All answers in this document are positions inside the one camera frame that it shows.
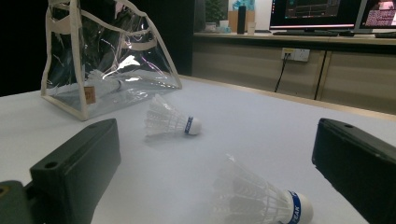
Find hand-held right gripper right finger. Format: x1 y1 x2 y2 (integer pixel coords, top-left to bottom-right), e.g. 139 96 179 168
311 117 396 224

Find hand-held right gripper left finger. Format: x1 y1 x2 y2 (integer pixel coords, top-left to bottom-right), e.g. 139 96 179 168
29 118 122 224

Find clear plastic bag beige trim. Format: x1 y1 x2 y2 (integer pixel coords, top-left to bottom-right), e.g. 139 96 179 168
40 0 183 121

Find white feather shuttlecock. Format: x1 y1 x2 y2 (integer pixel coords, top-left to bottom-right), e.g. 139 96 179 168
213 153 314 224
83 69 125 94
144 93 203 138

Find white table mat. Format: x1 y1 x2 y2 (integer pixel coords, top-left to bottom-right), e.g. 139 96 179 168
0 74 396 224

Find black curtain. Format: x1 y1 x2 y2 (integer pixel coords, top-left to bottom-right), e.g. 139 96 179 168
0 0 206 97

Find black keyboard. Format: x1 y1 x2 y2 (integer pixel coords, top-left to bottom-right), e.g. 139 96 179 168
273 29 340 37

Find computer monitor with pink screen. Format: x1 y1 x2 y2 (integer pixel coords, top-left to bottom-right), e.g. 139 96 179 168
358 0 396 32

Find beige cabinet counter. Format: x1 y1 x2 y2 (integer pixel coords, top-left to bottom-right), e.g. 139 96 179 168
191 31 396 116

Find large computer monitor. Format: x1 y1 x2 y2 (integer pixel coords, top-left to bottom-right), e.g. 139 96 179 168
269 0 363 31

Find tall black bottle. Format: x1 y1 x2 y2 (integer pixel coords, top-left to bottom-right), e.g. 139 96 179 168
236 5 247 35

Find brown cardboard box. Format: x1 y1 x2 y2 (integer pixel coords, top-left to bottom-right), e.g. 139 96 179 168
228 9 256 32

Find pale blue cup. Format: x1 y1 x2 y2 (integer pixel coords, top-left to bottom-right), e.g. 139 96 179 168
218 20 232 34

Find green potted plant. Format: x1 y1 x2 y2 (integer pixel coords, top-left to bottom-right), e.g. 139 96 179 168
204 0 230 34

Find black wall socket cable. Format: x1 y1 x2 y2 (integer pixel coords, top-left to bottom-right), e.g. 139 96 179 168
274 52 290 93

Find white wall socket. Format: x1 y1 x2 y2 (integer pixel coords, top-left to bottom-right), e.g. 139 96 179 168
281 47 311 63

